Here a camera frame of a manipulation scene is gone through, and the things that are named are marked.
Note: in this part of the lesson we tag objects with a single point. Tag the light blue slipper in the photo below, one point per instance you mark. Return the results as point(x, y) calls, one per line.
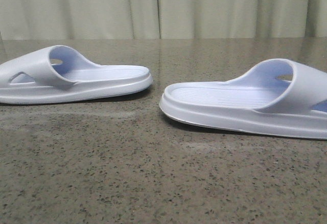
point(59, 74)
point(276, 97)

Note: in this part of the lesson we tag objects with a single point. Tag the pale green curtain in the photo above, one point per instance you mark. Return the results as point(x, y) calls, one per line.
point(165, 19)

